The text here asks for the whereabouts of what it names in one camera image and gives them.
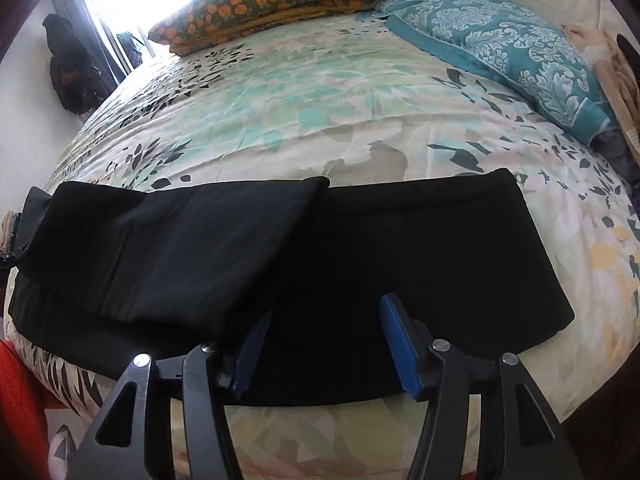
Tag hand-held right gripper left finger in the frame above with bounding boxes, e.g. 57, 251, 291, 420
65, 310, 273, 480

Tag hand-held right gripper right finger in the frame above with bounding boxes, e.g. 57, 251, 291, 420
379, 292, 586, 480

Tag black pants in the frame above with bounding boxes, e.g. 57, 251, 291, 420
2, 167, 576, 408

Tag bed with floral cover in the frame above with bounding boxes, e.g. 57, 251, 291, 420
2, 10, 640, 480

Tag pile of colourful clothes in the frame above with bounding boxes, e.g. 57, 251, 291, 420
0, 210, 21, 261

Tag dark grey cloth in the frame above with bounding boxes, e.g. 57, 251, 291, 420
592, 127, 640, 186

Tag large teal damask pillow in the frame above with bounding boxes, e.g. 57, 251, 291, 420
387, 0, 618, 146

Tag dark teal bag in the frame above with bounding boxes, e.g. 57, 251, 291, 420
116, 31, 147, 68

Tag dark hanging clothes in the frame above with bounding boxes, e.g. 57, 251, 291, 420
42, 12, 118, 116

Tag mustard yellow folded cloth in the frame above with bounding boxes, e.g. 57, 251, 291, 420
167, 0, 381, 58

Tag beige cloth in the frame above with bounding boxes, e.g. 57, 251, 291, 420
562, 22, 640, 161

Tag grey curtain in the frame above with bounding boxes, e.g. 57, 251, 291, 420
50, 0, 131, 86

